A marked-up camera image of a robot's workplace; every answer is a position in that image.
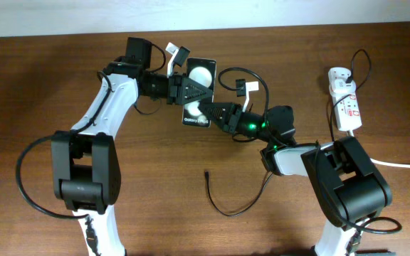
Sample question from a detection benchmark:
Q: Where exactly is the black Galaxy flip phone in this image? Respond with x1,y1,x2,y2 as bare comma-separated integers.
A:
182,58,216,127

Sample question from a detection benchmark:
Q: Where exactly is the black USB charging cable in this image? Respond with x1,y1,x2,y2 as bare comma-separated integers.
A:
204,48,372,218

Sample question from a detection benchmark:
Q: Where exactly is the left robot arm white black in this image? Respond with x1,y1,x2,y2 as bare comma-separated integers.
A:
51,37,216,255

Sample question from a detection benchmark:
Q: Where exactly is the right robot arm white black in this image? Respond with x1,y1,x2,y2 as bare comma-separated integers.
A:
199,102,392,255

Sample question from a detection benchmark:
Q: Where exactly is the white USB charger adapter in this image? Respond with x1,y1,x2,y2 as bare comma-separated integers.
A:
328,67,357,97

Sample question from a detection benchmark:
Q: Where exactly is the white power strip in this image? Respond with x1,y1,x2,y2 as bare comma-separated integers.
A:
330,90,362,132

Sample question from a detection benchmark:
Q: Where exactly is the white power strip cord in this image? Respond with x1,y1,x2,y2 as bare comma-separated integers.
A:
347,129,410,171

